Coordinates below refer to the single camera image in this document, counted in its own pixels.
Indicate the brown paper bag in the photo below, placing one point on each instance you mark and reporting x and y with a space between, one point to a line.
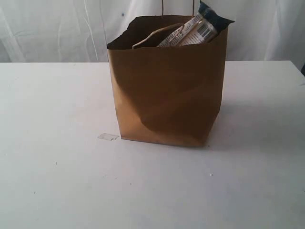
169 95

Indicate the long noodle package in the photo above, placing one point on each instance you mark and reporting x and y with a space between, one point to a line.
202 28

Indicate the clear tape piece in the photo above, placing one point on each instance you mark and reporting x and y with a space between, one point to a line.
108 137

